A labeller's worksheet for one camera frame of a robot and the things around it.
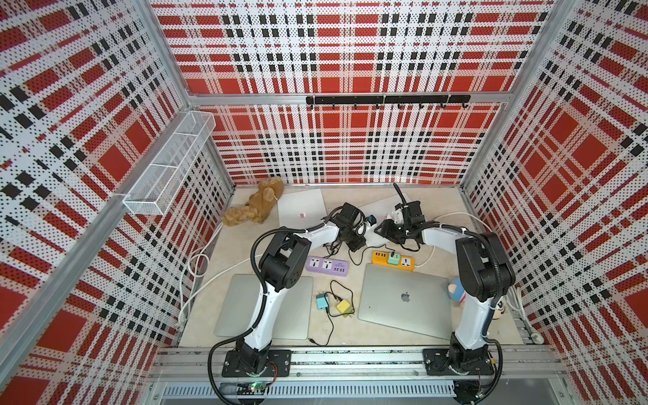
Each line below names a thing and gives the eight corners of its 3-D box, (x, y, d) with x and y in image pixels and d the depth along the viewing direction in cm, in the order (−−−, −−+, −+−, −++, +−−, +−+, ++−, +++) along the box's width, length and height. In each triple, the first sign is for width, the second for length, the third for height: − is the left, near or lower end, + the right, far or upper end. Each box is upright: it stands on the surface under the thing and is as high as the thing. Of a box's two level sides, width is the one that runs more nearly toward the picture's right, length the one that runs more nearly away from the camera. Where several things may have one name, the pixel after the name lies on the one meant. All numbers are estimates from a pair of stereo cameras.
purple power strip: (304, 269, 96) (303, 265, 93) (308, 257, 99) (307, 253, 96) (347, 277, 93) (347, 274, 91) (349, 265, 96) (349, 261, 94)
